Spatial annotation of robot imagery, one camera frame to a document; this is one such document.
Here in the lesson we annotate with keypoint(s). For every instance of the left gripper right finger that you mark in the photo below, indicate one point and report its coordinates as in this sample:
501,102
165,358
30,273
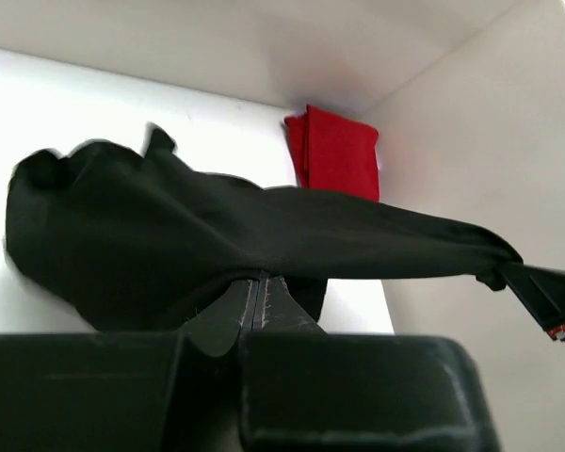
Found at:
276,310

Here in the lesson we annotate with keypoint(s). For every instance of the red folded t shirt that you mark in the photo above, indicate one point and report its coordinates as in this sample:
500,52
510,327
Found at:
334,153

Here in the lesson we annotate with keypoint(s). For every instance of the black t shirt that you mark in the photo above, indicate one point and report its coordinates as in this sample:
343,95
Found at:
141,241

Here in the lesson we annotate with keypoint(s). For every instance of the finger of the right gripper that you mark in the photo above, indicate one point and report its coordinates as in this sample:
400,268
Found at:
542,292

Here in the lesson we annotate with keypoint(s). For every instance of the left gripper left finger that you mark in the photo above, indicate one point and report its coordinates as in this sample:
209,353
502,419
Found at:
215,330

